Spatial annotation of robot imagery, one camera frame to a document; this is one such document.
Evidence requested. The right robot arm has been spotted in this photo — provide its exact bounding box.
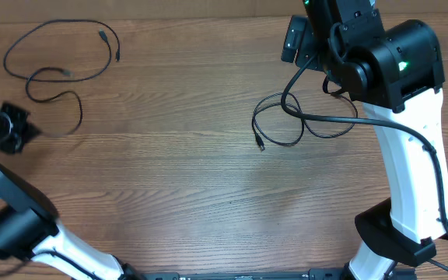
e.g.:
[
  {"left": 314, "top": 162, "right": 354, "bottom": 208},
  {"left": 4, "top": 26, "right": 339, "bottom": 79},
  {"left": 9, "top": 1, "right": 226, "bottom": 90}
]
[{"left": 282, "top": 0, "right": 448, "bottom": 279}]

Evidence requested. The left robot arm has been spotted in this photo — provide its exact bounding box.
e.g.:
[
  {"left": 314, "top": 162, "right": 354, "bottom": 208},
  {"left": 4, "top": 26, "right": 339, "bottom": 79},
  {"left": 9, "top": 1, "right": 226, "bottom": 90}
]
[{"left": 0, "top": 110, "right": 139, "bottom": 279}]

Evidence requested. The black right camera cable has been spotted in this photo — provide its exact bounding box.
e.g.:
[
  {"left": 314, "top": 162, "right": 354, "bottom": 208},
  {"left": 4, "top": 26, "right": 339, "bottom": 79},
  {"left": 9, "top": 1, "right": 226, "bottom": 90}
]
[{"left": 280, "top": 54, "right": 448, "bottom": 280}]

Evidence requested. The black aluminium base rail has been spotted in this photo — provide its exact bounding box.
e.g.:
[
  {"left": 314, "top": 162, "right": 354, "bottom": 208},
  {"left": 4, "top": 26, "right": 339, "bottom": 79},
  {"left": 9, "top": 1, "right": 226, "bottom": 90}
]
[{"left": 142, "top": 268, "right": 355, "bottom": 280}]

